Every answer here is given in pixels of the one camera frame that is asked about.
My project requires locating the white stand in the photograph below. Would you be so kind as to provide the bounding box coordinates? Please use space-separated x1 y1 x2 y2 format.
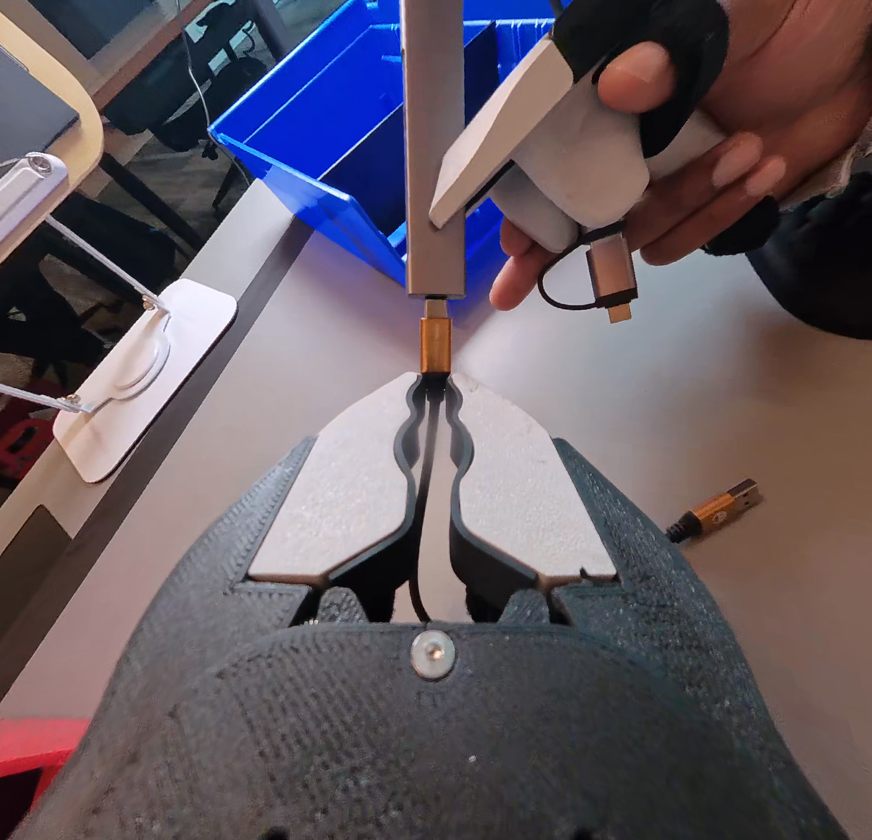
0 150 239 485

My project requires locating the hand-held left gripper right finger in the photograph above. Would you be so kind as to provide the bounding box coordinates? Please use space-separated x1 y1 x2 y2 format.
443 371 619 592

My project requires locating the red plastic bin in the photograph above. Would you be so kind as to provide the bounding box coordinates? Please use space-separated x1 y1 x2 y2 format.
0 717 89 840

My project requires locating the wooden board with dark screen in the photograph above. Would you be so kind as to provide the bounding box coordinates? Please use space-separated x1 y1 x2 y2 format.
0 9 104 262

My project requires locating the orange plug braided usb cable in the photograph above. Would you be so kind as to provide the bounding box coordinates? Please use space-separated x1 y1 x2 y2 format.
407 299 762 624

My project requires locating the black office chair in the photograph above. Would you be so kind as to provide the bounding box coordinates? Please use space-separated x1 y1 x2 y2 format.
102 0 270 207

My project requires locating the person's right hand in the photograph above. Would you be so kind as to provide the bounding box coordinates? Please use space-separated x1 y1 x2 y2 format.
489 0 872 313

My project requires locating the black hub cable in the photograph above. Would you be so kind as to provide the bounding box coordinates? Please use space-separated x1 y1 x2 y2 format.
530 0 640 325

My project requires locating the grey usb hub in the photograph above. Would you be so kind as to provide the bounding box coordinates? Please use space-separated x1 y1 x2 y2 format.
399 0 470 301

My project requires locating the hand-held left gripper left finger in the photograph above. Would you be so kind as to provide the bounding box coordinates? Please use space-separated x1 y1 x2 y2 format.
247 371 431 592

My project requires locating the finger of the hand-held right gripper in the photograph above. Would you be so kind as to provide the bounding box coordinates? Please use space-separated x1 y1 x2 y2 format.
428 32 580 231

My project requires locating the blue plastic bin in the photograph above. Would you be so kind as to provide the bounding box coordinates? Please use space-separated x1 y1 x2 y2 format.
208 0 604 309

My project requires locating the person's right forearm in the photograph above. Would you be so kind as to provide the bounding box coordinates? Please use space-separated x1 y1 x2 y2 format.
746 131 872 340

